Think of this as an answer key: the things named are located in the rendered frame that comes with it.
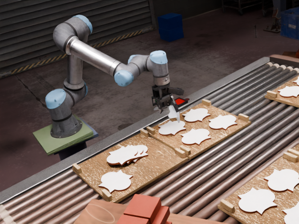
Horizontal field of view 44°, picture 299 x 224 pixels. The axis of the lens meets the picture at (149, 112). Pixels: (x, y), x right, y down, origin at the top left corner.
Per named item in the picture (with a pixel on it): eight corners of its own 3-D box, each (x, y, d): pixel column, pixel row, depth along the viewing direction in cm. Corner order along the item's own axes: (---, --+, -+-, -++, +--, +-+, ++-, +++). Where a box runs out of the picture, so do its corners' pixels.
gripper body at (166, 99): (152, 107, 183) (149, 85, 178) (166, 100, 187) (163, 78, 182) (162, 111, 177) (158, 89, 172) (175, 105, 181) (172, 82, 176)
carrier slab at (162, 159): (72, 170, 173) (71, 167, 172) (142, 134, 193) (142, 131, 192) (111, 206, 147) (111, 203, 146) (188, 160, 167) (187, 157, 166)
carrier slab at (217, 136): (145, 133, 193) (145, 130, 192) (203, 104, 212) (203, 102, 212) (190, 160, 167) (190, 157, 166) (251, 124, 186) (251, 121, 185)
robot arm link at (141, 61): (121, 61, 173) (141, 62, 168) (134, 51, 181) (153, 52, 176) (125, 76, 177) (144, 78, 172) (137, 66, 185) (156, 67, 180)
